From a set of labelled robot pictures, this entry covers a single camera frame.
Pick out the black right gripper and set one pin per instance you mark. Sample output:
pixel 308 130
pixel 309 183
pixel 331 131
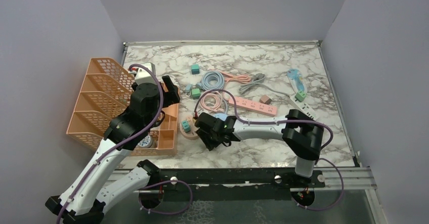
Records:
pixel 210 144

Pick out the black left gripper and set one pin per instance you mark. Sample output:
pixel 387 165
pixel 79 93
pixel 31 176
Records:
pixel 171 96

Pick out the teal charger cube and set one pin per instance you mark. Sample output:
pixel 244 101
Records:
pixel 186 126
pixel 195 69

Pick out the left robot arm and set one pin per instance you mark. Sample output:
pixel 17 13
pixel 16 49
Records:
pixel 88 199

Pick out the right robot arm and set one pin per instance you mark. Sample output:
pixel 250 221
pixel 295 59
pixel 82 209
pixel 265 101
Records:
pixel 302 135

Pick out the blue plug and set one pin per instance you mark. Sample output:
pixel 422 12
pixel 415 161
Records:
pixel 188 89

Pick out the blue round power socket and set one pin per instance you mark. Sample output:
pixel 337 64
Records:
pixel 221 116

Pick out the pink round power socket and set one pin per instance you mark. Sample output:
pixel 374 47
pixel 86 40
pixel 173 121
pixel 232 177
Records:
pixel 192 135

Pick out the green charger cube left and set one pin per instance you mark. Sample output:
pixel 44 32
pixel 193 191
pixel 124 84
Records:
pixel 195 93

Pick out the round patterned tape tin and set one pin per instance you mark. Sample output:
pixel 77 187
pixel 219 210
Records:
pixel 146 142

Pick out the brown-pink charger cube upper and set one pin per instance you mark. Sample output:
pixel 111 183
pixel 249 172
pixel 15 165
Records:
pixel 265 100

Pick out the pink power strip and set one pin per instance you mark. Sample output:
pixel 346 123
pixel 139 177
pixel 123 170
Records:
pixel 257 107

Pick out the orange plastic desk organizer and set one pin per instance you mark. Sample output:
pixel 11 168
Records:
pixel 104 94

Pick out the green charger on white strip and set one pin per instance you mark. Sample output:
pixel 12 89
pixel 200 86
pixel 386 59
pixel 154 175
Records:
pixel 300 96

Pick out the white power strip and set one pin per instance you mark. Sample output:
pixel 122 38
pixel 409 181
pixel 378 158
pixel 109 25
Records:
pixel 303 107

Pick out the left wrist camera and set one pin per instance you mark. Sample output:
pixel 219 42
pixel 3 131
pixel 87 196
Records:
pixel 141 75

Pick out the black metal base rail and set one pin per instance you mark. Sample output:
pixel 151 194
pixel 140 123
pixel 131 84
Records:
pixel 278 183

